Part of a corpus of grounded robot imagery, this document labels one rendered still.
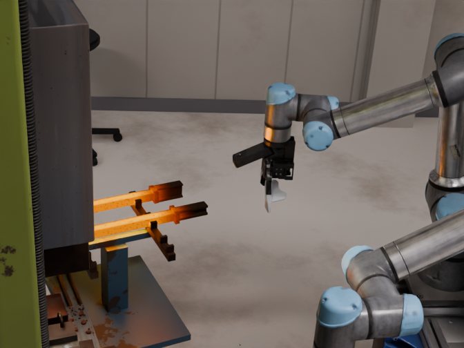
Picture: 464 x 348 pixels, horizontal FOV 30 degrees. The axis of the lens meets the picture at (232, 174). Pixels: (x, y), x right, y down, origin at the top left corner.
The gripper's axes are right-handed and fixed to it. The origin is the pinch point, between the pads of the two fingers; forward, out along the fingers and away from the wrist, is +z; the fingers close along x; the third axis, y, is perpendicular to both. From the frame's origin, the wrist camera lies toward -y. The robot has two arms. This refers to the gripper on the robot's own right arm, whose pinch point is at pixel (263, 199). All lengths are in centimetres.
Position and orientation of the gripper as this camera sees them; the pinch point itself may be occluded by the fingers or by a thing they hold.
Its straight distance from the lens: 248.3
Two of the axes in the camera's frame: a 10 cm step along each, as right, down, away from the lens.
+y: 10.0, 0.1, 0.9
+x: -0.7, -5.0, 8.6
